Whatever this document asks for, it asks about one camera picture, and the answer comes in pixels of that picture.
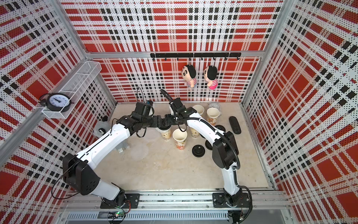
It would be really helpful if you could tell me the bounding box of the translucent leak-proof paper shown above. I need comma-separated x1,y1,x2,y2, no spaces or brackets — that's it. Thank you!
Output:
156,126,171,133

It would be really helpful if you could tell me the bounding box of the black cup lid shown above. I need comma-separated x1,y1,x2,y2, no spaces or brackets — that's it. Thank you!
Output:
159,126,171,130

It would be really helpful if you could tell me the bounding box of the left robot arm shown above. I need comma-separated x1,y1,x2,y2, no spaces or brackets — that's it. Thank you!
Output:
62,102,173,201

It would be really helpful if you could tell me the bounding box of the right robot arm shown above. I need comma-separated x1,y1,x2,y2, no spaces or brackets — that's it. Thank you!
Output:
167,98,242,206

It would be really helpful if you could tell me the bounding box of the back left paper cup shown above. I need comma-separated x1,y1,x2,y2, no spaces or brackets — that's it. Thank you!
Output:
192,105,205,116

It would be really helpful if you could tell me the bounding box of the back right paper cup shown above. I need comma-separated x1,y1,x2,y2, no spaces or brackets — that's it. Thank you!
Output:
207,107,221,126

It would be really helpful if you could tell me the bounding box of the small white clock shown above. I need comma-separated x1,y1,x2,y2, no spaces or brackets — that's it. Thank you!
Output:
208,103,221,111

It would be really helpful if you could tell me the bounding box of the black lid front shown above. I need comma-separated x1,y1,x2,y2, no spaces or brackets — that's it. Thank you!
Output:
192,145,205,158

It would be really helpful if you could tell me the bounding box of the black lid back right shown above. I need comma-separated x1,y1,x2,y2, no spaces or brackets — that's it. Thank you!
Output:
215,125,226,132

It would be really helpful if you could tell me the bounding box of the plush doll blue striped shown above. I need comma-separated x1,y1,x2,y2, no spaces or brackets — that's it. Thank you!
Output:
181,65,197,88

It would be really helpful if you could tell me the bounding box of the black lid middle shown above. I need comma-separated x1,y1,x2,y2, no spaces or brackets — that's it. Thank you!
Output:
205,140,213,151

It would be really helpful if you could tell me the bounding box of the grey plush toy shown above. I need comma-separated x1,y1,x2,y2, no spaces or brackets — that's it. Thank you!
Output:
93,116,111,138

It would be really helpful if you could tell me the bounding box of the plush doll pink striped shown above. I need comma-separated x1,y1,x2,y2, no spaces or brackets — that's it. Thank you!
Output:
204,65,218,90

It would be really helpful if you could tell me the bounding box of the black remote control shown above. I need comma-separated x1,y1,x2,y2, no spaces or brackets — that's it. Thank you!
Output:
229,116,241,134

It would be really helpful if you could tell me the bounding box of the black round alarm clock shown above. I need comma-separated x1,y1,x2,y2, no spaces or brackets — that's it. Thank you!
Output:
39,93,73,112

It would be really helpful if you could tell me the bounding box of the black hook rail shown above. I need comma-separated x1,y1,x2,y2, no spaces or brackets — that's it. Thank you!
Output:
150,52,242,59

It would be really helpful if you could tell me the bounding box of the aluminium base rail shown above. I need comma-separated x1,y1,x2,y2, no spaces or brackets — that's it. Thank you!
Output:
55,189,296,224

